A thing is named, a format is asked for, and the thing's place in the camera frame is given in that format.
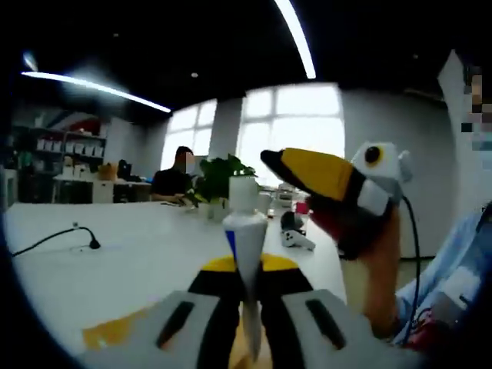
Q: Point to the small wooden board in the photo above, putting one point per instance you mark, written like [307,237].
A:
[115,330]

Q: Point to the operator in blue shirt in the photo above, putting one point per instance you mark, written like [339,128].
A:
[453,253]

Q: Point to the white game controller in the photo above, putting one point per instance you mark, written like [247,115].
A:
[294,238]

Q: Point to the tall white cup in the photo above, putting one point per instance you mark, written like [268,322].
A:
[263,203]

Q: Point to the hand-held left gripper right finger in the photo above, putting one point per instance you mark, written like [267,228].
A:
[307,323]

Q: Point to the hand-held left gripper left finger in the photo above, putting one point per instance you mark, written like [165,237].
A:
[184,319]

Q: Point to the curved ceiling light strip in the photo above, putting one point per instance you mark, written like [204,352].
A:
[307,57]

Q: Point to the storage shelf with white boxes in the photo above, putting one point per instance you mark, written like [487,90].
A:
[69,146]

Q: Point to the green potted plant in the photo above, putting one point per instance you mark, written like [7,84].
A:
[219,173]

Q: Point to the white chest device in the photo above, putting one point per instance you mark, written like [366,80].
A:
[465,284]

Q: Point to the white office desk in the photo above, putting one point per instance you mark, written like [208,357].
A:
[102,190]

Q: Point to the white toothpaste tube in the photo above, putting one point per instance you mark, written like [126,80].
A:
[246,238]

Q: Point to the straight ceiling light strip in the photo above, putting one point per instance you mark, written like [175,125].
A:
[115,92]

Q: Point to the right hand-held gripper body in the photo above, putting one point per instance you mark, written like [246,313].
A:
[384,169]

